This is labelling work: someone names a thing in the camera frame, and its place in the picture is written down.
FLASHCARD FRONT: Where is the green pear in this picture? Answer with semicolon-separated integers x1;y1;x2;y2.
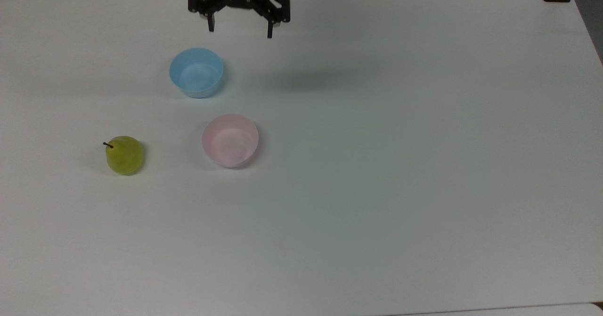
103;136;145;176

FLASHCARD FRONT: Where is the blue plastic bowl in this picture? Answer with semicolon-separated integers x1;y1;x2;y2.
169;48;225;99

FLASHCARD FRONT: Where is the pink plastic bowl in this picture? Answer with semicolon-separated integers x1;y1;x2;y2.
202;114;260;169

